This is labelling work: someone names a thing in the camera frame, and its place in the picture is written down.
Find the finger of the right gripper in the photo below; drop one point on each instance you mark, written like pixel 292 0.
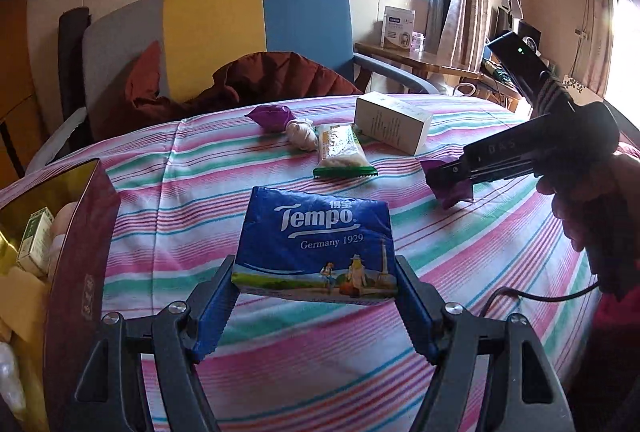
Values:
pixel 496 174
pixel 493 166

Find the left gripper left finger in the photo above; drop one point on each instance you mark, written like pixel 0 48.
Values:
pixel 110 393

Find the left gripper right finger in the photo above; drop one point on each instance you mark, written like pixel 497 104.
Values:
pixel 522 390

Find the purple foil pouch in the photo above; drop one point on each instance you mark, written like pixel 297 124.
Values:
pixel 271 118
pixel 448 181

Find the beige cardboard box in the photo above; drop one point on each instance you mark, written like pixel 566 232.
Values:
pixel 393 122

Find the green white snack packet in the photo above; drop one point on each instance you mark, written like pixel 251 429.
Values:
pixel 340 153

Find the blue Tempo tissue pack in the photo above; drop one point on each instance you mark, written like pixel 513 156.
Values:
pixel 310 247

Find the wooden side table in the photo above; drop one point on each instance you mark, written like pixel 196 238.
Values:
pixel 424 66

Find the maroon gold storage box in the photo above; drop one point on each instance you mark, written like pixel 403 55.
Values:
pixel 52 360

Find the white product box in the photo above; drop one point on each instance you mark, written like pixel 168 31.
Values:
pixel 397 28

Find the small green medicine box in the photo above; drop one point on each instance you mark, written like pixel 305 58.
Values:
pixel 33 254

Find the striped bed sheet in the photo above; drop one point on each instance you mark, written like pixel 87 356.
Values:
pixel 199 276

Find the peach lotion bottle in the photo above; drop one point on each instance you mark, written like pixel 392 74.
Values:
pixel 59 228

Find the dark red jacket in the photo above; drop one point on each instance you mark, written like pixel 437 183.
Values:
pixel 253 79

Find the wooden wardrobe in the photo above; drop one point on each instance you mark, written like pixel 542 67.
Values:
pixel 23 131

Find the grey yellow blue armchair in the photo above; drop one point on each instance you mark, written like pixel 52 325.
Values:
pixel 196 37

